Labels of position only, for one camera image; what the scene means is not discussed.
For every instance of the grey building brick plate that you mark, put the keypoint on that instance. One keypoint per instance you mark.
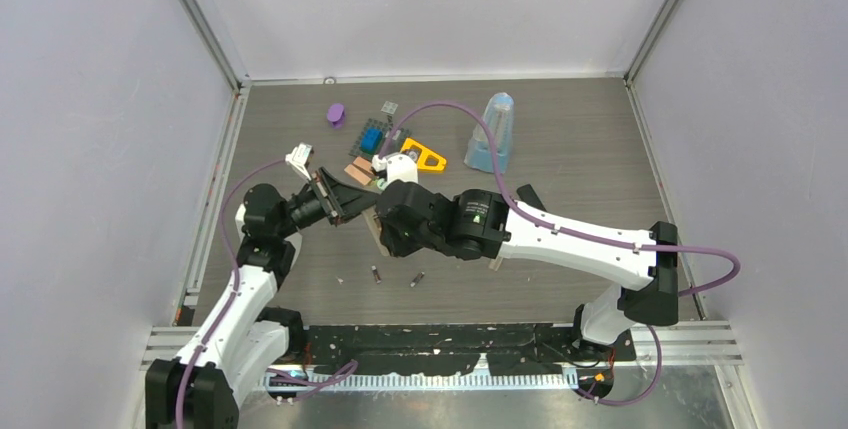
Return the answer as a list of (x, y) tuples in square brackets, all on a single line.
[(392, 142)]

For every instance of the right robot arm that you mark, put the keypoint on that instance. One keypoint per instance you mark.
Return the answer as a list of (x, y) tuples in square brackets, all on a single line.
[(478, 223)]

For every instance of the grey brick post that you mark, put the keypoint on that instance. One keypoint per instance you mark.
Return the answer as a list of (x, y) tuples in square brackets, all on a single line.
[(389, 108)]

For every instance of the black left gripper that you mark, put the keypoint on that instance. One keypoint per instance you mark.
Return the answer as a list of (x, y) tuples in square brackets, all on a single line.
[(348, 200)]

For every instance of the purple cap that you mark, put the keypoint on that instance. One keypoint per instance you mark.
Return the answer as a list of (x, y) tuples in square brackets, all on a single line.
[(336, 115)]

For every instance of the blue building brick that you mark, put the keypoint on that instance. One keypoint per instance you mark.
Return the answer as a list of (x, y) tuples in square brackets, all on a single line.
[(371, 140)]

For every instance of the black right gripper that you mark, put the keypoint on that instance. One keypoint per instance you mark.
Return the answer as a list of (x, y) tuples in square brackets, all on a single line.
[(397, 247)]

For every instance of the beige battery compartment cover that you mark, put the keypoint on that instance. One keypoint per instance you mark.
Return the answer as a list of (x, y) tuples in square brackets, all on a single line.
[(496, 263)]

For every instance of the tan wooden block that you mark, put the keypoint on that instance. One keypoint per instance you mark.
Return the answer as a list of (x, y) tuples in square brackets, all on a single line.
[(364, 178), (363, 164)]

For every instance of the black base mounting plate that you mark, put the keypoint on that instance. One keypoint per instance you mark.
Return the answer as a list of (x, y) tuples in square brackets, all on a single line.
[(456, 349)]

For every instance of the black remote control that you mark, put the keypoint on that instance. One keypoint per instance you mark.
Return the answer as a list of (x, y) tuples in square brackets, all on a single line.
[(528, 195)]

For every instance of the white remote control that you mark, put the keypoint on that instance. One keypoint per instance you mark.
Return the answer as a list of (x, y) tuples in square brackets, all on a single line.
[(374, 226)]

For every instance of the yellow triangular toy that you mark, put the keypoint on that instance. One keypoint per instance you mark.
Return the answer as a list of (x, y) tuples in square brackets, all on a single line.
[(426, 159)]

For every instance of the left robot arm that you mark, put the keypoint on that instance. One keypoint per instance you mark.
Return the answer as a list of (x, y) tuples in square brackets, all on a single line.
[(205, 384)]

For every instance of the blue translucent metronome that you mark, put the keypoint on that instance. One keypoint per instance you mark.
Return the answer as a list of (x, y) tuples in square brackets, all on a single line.
[(498, 122)]

